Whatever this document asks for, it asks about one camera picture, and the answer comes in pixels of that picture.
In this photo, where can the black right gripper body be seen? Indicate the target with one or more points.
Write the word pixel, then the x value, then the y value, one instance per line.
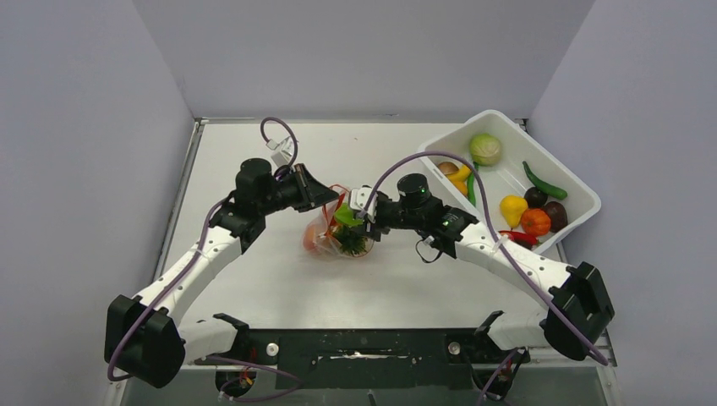
pixel 391 215

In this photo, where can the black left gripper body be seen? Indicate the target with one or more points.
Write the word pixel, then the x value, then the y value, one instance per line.
pixel 282 195

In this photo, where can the light green pepper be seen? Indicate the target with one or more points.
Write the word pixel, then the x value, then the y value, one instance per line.
pixel 347 218

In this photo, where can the clear zip bag orange zipper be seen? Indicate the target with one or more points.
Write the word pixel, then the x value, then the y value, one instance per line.
pixel 330 235

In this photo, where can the toy peach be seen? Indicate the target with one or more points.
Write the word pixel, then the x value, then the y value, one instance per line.
pixel 309 239

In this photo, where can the toy pineapple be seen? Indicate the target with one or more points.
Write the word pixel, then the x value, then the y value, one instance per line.
pixel 348 242

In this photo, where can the red chili pepper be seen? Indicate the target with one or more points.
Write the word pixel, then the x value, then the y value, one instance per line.
pixel 332 219

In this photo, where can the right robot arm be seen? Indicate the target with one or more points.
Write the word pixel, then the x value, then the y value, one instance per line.
pixel 577 306

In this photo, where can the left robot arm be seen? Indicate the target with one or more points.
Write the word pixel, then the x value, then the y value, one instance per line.
pixel 144 335

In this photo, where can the brown onion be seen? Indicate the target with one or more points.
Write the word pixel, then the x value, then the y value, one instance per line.
pixel 448 168

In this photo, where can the orange fruit piece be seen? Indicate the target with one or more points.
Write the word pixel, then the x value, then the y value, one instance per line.
pixel 461 187

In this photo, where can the green bean pod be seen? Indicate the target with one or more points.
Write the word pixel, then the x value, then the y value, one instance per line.
pixel 471 194

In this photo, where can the yellow banana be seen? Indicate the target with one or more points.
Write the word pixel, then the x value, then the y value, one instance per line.
pixel 461 175

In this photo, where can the pale green cabbage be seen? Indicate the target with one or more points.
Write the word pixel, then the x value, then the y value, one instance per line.
pixel 485 149

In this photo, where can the yellow pear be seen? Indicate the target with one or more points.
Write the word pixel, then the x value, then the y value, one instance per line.
pixel 512 208

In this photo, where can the white plastic bin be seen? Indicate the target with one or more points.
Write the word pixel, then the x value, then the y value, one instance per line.
pixel 507 176

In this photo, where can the orange pumpkin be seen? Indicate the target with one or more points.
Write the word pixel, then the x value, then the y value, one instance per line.
pixel 535 222

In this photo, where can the dark avocado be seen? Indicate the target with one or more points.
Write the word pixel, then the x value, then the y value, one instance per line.
pixel 535 198

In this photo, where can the dark green cucumber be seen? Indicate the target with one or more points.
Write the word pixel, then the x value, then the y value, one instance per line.
pixel 545 187

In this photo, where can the dark red beet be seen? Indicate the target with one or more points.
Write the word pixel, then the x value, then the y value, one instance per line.
pixel 557 214

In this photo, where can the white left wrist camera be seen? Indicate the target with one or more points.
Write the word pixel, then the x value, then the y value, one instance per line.
pixel 283 152

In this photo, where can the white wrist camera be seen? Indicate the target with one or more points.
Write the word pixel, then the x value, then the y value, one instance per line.
pixel 283 152
pixel 362 203

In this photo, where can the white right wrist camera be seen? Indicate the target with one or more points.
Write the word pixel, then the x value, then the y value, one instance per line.
pixel 362 203

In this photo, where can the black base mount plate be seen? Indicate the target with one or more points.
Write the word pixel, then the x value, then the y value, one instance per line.
pixel 312 359

